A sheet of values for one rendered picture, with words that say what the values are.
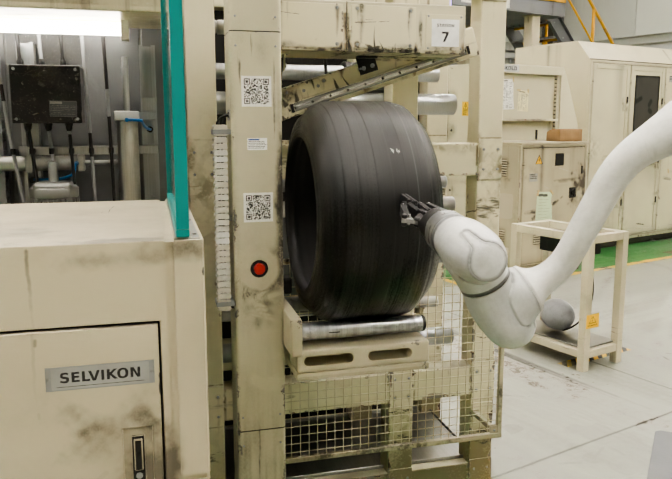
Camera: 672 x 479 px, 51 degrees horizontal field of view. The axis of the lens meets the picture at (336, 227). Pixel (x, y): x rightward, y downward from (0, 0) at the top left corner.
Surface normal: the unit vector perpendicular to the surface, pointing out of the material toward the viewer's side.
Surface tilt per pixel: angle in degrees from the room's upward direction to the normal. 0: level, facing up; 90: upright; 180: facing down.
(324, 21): 90
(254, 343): 90
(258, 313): 90
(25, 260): 90
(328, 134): 56
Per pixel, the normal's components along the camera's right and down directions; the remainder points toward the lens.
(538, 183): 0.53, 0.13
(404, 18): 0.26, 0.15
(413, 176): 0.23, -0.25
